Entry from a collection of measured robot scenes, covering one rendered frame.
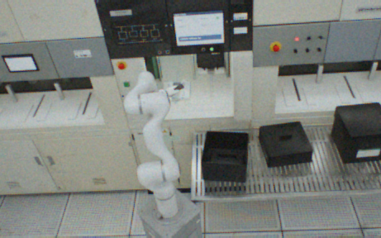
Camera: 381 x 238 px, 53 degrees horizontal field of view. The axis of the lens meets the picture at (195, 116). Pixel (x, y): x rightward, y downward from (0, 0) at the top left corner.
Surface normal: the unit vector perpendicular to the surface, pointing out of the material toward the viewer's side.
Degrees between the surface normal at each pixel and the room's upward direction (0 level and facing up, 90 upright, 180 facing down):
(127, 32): 90
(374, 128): 0
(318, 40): 90
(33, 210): 0
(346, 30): 90
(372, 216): 0
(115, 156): 90
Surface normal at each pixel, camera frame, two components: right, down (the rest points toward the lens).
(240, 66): -0.01, 0.67
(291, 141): -0.08, -0.74
